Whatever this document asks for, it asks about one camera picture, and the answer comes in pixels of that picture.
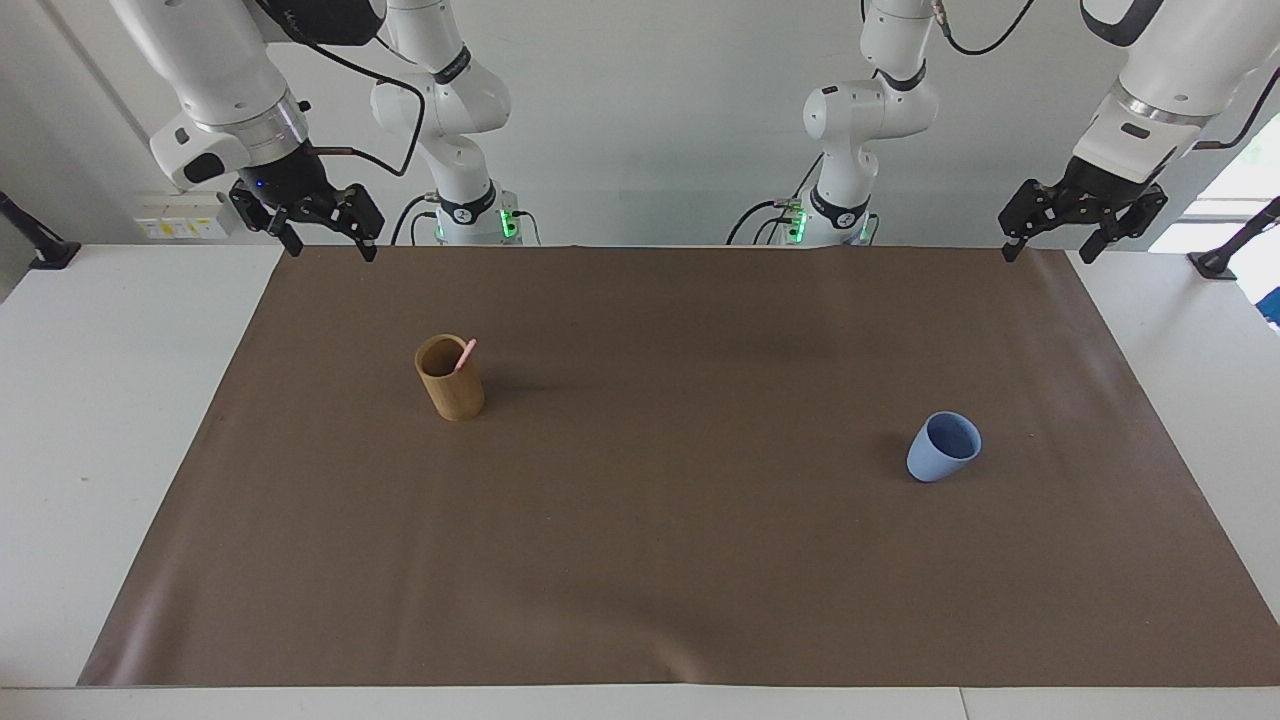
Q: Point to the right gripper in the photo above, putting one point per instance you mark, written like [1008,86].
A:
[293,180]

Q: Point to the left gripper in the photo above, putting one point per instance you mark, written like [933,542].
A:
[1100,188]

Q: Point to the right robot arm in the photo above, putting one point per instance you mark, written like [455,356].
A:
[220,60]

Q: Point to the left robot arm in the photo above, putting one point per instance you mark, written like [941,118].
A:
[1190,60]

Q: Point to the pink chopstick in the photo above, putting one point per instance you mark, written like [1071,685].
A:
[465,355]

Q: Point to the brown wooden cup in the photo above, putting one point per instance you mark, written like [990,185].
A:
[455,395]

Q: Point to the blue cup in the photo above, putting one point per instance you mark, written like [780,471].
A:
[935,462]

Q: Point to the black stand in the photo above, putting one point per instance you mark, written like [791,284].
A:
[45,250]
[1225,255]

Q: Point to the white wall socket box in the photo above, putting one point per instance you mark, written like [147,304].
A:
[180,218]

